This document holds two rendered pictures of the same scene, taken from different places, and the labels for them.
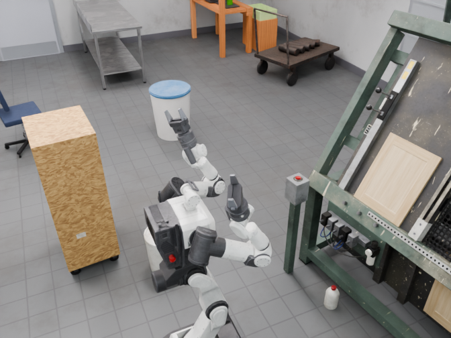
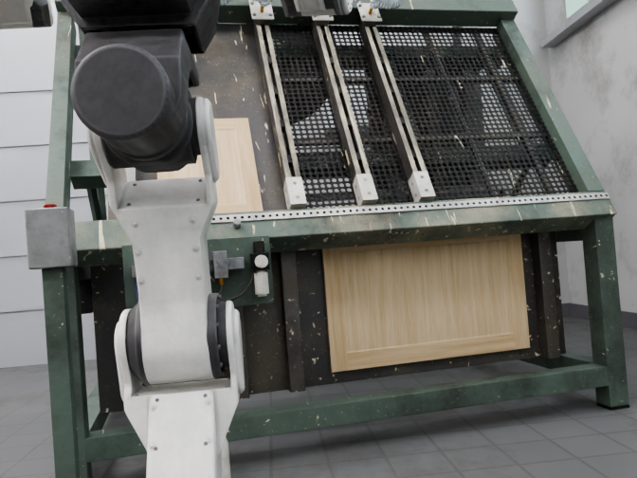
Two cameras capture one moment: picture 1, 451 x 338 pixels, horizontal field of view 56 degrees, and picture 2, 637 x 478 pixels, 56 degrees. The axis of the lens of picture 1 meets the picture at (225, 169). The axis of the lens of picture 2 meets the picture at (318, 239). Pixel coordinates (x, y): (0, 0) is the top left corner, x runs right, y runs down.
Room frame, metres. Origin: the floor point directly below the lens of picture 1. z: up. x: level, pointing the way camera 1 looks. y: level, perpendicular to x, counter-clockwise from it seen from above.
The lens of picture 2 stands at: (1.10, 0.96, 0.73)
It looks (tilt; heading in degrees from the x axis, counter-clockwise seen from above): 1 degrees up; 289
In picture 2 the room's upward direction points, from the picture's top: 4 degrees counter-clockwise
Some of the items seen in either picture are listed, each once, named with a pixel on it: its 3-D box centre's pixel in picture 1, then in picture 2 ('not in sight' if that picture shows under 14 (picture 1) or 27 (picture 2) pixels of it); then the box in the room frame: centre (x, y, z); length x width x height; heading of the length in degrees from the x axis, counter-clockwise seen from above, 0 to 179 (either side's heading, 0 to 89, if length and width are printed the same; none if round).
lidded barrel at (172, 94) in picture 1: (171, 110); not in sight; (4.80, 0.66, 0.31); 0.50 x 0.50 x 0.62
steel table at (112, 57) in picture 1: (108, 37); not in sight; (7.18, 1.94, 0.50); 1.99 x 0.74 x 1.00; 23
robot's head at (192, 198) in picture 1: (190, 196); not in sight; (1.60, 0.17, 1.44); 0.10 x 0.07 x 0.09; 23
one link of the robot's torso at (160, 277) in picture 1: (178, 270); (143, 97); (1.57, 0.25, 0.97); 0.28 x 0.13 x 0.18; 113
